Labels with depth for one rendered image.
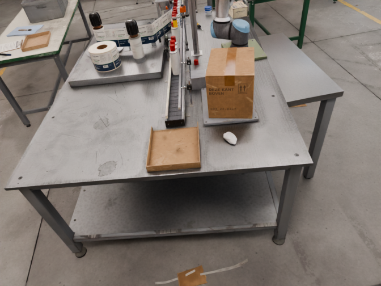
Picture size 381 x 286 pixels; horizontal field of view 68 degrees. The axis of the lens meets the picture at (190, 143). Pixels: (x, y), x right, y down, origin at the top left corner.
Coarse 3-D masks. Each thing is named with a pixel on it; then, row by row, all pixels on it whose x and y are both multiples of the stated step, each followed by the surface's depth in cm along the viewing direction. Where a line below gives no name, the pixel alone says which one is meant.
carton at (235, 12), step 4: (236, 4) 236; (240, 4) 235; (244, 4) 234; (232, 8) 230; (236, 8) 229; (240, 8) 229; (244, 8) 230; (228, 12) 243; (232, 12) 231; (236, 12) 231; (240, 12) 232; (244, 12) 232; (232, 16) 234; (236, 16) 233; (240, 16) 234
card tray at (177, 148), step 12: (156, 132) 158; (168, 132) 157; (180, 132) 156; (192, 132) 155; (156, 144) 151; (168, 144) 150; (180, 144) 149; (192, 144) 148; (156, 156) 144; (168, 156) 143; (180, 156) 142; (192, 156) 142; (156, 168) 136; (168, 168) 136; (180, 168) 136
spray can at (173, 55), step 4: (172, 44) 179; (172, 48) 179; (172, 52) 180; (176, 52) 181; (172, 56) 181; (176, 56) 182; (172, 60) 184; (176, 60) 184; (172, 64) 186; (176, 64) 186; (172, 68) 188; (176, 68) 187; (176, 72) 189
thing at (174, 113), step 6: (174, 78) 189; (174, 84) 184; (174, 90) 178; (174, 96) 173; (174, 102) 169; (168, 108) 165; (174, 108) 164; (168, 114) 161; (174, 114) 160; (180, 114) 160; (168, 120) 157
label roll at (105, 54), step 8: (88, 48) 204; (96, 48) 202; (104, 48) 201; (112, 48) 199; (96, 56) 198; (104, 56) 198; (112, 56) 201; (96, 64) 203; (104, 64) 202; (112, 64) 204; (120, 64) 211
